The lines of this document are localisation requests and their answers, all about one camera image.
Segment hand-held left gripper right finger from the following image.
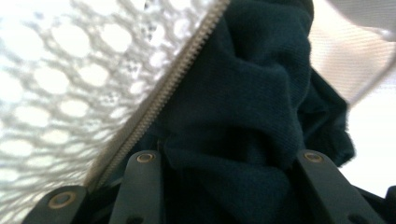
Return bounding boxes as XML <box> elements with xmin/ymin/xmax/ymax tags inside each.
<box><xmin>294</xmin><ymin>148</ymin><xmax>388</xmax><ymax>224</ymax></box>

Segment dark cloth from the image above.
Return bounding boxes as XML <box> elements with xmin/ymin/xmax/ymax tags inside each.
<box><xmin>88</xmin><ymin>0</ymin><xmax>396</xmax><ymax>224</ymax></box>

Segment white mesh laundry bag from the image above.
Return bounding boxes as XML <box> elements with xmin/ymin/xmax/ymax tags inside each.
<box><xmin>0</xmin><ymin>0</ymin><xmax>396</xmax><ymax>224</ymax></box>

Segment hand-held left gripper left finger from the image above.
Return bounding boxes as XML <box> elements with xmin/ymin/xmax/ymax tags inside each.
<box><xmin>107</xmin><ymin>150</ymin><xmax>164</xmax><ymax>224</ymax></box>

